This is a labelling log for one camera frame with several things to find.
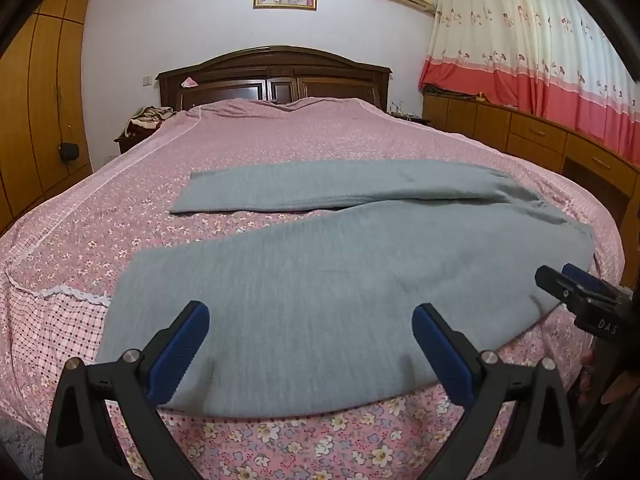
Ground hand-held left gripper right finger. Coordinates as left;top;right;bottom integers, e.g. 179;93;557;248
411;303;583;480

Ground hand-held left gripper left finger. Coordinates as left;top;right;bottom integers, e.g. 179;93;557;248
44;301;211;480

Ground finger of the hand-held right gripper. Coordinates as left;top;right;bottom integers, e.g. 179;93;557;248
535;265;583;311
561;262;623;297

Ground grey pants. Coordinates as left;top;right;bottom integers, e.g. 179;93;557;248
95;159;596;418

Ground person's right hand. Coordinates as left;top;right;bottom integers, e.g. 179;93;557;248
577;347;637;411

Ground low wooden cabinet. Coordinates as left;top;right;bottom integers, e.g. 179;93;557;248
421;89;640;261

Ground grey fluffy cloth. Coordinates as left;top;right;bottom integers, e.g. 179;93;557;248
0;417;47;480

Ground dark wooden nightstand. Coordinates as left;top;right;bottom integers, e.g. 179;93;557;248
114;130;156;156

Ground cluttered wooden nightstand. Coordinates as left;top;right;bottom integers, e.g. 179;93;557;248
387;102;432;127

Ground pile of crumpled cloth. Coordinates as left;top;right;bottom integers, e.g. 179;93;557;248
124;106;176;138

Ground bed with pink floral bedspread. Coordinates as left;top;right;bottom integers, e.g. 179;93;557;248
0;97;628;480

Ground cream and red curtain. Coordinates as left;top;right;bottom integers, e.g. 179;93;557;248
419;0;640;158

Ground wooden wardrobe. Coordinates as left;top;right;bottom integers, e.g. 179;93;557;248
0;0;93;236

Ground dark wooden headboard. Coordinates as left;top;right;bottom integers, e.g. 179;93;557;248
156;46;392;113

